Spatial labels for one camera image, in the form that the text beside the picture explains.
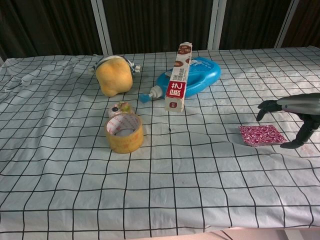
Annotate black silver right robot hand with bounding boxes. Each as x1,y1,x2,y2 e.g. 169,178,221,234
256,92,320,150

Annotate yellow packing tape roll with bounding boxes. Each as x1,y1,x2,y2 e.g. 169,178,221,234
104,113,144,154

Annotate white black grid tablecloth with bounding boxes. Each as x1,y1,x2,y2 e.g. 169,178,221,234
0,46,320,232

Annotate white metal frame post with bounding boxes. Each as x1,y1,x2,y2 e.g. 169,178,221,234
206,0,227,51
90,0,113,56
274,0,301,49

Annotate yellow plush toy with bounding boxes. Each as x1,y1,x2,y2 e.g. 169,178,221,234
87,54,141,98

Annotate long white red box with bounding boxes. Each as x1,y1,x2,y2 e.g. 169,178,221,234
164,42,194,113

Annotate blue detergent bottle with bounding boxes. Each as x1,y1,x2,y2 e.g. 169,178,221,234
139,56,222,104

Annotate dark pleated curtain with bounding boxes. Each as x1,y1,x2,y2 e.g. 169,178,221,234
0,0,320,62

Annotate pink sachet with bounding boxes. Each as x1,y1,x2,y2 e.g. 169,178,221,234
237,124,286,146

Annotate small round pink toy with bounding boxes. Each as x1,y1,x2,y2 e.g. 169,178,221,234
107,101,132,118

